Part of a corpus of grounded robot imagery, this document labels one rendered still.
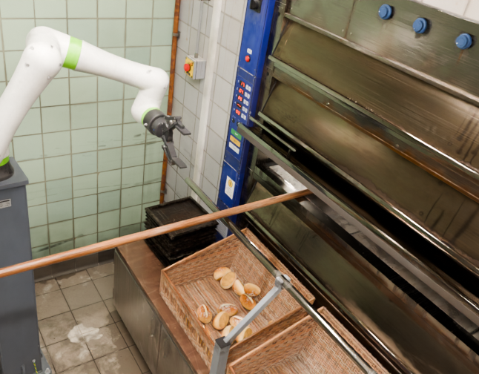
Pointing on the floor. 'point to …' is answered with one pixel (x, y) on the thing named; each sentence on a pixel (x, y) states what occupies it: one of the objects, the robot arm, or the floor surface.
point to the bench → (151, 312)
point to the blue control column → (251, 36)
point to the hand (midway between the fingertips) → (184, 149)
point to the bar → (219, 356)
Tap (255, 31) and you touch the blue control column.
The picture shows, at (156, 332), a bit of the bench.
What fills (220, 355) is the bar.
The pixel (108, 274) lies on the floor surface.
